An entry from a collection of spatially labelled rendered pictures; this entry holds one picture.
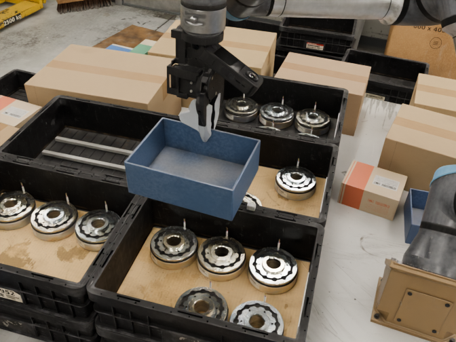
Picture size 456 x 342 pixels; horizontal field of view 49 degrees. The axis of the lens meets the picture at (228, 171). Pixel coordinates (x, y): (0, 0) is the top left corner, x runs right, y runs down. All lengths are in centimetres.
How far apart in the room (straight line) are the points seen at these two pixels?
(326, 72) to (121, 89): 70
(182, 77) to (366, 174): 76
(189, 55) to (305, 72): 93
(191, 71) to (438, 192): 58
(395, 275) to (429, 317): 13
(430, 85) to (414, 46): 202
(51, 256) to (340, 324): 66
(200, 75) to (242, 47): 96
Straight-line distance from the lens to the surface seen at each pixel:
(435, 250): 111
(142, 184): 88
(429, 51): 384
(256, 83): 86
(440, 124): 162
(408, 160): 152
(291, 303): 105
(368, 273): 131
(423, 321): 119
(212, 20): 83
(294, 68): 179
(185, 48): 88
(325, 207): 110
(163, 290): 105
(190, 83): 88
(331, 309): 122
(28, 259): 117
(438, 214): 112
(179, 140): 98
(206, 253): 107
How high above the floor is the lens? 166
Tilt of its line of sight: 39 degrees down
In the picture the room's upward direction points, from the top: 2 degrees clockwise
